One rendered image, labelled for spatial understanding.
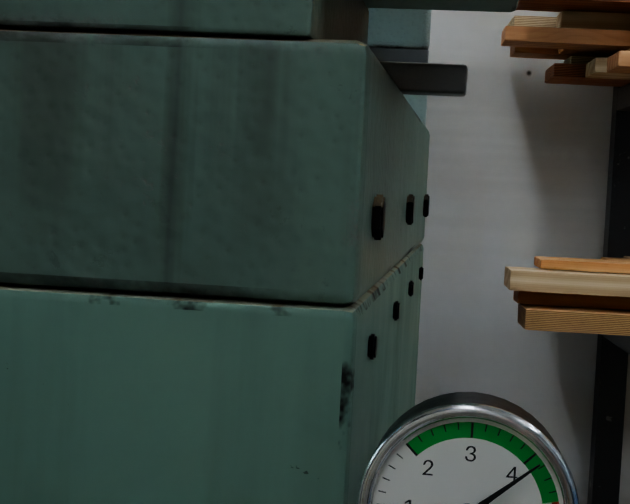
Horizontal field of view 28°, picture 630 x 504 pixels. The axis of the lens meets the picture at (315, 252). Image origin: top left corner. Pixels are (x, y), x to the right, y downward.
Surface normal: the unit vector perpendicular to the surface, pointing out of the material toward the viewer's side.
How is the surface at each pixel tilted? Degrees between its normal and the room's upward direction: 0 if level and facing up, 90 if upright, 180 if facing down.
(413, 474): 90
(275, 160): 90
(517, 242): 90
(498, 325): 90
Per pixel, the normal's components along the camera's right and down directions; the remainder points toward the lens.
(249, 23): -0.12, 0.04
